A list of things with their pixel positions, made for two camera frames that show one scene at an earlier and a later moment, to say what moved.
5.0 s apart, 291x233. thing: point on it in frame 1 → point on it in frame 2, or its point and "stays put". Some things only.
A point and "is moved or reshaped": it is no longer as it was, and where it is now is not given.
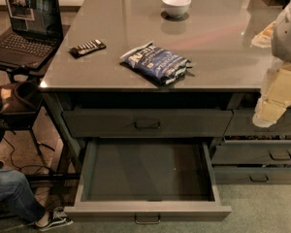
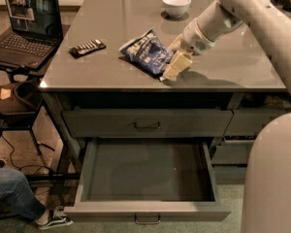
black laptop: (37, 18) stays put
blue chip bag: (157, 64) is moved or reshaped
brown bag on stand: (18, 98) stays put
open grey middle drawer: (147, 180) stays put
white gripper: (288, 38) → (193, 39)
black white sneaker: (56, 217) stays put
